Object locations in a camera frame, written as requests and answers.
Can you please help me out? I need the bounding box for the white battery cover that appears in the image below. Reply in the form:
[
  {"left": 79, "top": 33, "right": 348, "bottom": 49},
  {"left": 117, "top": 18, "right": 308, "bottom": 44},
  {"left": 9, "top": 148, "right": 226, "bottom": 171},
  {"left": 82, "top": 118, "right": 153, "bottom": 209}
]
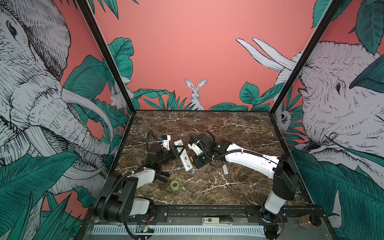
[{"left": 223, "top": 165, "right": 229, "bottom": 175}]

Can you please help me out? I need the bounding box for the white remote control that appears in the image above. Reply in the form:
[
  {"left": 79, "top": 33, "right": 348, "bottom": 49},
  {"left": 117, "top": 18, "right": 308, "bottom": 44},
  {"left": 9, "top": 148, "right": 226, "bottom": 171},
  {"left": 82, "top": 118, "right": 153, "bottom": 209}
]
[{"left": 174, "top": 140, "right": 193, "bottom": 172}]

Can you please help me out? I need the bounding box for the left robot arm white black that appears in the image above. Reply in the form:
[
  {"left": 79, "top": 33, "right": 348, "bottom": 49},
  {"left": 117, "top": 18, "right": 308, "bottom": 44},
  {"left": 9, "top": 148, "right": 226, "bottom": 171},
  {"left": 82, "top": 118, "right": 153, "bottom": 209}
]
[{"left": 93, "top": 143, "right": 185, "bottom": 223}]

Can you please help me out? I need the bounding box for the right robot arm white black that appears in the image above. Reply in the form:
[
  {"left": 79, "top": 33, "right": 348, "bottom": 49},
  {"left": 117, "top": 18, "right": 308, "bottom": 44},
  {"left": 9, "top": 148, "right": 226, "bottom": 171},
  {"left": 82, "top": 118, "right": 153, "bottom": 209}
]
[{"left": 188, "top": 133, "right": 300, "bottom": 222}]

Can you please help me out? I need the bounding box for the black clip object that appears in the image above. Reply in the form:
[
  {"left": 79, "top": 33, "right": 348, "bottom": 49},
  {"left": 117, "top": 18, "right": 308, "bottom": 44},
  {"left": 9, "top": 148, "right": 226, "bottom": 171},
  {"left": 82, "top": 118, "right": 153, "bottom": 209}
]
[{"left": 156, "top": 172, "right": 170, "bottom": 183}]

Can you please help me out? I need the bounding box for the green tape roll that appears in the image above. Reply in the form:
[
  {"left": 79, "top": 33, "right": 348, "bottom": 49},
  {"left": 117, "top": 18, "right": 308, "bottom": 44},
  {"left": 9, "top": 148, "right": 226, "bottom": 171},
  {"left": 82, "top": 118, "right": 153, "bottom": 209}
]
[{"left": 170, "top": 180, "right": 180, "bottom": 191}]

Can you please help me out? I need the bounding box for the white label tag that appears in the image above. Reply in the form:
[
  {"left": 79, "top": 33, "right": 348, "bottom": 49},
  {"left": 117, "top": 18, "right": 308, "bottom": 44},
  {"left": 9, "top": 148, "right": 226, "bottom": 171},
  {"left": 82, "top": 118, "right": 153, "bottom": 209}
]
[{"left": 202, "top": 217, "right": 220, "bottom": 226}]

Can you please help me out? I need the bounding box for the small circuit board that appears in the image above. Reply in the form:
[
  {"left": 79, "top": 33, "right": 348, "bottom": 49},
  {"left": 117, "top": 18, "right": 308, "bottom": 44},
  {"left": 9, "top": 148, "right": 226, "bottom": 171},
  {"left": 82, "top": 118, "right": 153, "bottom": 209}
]
[{"left": 136, "top": 225, "right": 155, "bottom": 235}]

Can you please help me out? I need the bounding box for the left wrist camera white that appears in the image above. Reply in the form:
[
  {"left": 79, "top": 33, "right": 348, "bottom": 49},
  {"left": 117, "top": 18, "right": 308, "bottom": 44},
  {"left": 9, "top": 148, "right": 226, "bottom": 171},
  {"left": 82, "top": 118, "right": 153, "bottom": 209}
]
[{"left": 159, "top": 135, "right": 171, "bottom": 151}]

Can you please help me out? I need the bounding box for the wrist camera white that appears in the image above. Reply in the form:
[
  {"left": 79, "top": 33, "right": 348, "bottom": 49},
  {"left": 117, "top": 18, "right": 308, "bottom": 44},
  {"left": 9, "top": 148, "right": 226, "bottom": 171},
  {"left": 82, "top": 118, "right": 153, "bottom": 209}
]
[
  {"left": 159, "top": 135, "right": 171, "bottom": 151},
  {"left": 188, "top": 143, "right": 203, "bottom": 156}
]

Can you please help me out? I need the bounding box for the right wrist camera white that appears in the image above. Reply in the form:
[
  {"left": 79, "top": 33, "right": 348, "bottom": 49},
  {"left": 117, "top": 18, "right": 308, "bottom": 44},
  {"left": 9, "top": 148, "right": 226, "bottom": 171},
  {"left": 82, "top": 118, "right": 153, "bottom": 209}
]
[{"left": 188, "top": 143, "right": 203, "bottom": 156}]

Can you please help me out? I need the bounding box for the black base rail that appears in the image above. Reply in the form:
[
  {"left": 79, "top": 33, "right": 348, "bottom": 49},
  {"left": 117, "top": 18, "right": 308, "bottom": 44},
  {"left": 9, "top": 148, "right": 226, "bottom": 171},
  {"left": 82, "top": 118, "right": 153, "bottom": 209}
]
[{"left": 85, "top": 204, "right": 326, "bottom": 224}]

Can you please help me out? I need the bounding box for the white slotted cable duct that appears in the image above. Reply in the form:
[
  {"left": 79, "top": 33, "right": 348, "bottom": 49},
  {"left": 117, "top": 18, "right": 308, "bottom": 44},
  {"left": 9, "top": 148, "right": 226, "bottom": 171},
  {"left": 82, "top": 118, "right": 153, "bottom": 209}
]
[{"left": 89, "top": 224, "right": 266, "bottom": 237}]

